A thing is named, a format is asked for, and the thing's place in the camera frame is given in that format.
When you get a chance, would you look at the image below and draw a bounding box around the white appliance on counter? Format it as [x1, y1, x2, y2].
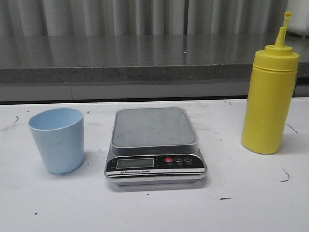
[286, 0, 309, 37]

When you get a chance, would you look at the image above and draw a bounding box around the grey stone counter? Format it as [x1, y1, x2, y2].
[0, 32, 309, 101]

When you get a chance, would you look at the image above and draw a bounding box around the yellow squeeze bottle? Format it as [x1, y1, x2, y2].
[241, 12, 300, 154]

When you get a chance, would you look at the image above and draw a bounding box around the silver electronic kitchen scale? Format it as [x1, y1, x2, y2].
[104, 107, 207, 185]

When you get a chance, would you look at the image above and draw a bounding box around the light blue plastic cup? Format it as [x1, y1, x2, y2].
[28, 108, 84, 174]

